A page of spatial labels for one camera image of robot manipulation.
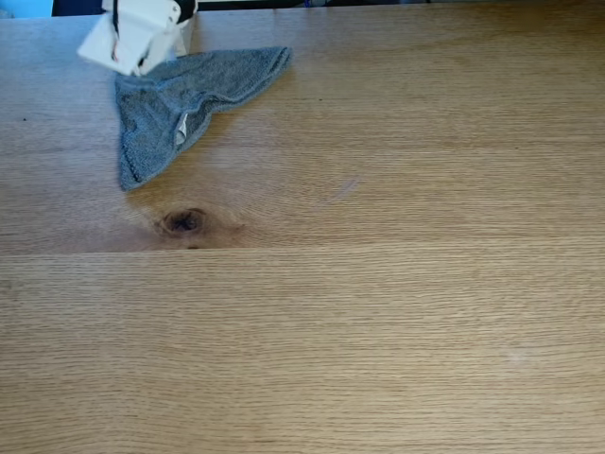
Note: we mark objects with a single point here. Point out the grey-blue terry cloth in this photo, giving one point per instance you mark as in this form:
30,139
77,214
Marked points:
156,123

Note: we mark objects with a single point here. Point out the cream white stand frame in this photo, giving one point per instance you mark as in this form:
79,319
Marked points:
185,40

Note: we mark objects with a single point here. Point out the light blue object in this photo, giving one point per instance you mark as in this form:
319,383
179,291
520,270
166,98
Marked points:
26,7

